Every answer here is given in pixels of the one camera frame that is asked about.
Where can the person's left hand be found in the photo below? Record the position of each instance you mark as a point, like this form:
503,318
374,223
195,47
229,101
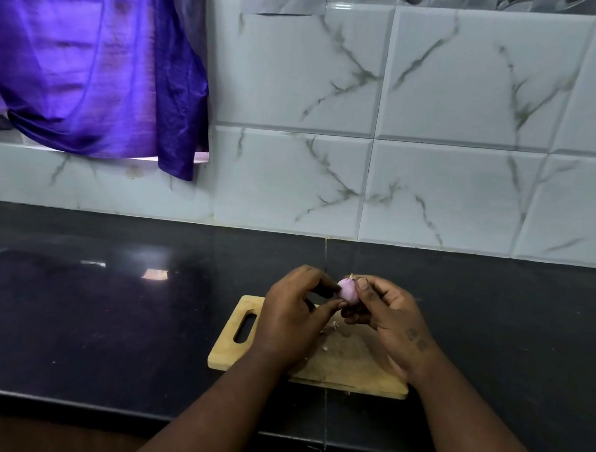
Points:
289,321

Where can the person's right hand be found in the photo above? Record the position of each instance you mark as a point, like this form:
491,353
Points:
398,325

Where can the onion peel scraps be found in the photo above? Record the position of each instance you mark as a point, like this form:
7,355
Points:
336,324

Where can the small pink onion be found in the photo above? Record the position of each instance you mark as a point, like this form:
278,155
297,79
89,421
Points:
348,291

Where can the person's left forearm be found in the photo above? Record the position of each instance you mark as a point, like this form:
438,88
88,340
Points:
224,419

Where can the person's right forearm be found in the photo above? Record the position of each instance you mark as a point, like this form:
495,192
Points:
477,442

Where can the wooden cutting board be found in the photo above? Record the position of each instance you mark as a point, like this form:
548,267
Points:
348,365

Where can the purple satin curtain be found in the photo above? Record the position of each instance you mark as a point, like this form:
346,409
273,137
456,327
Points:
84,53

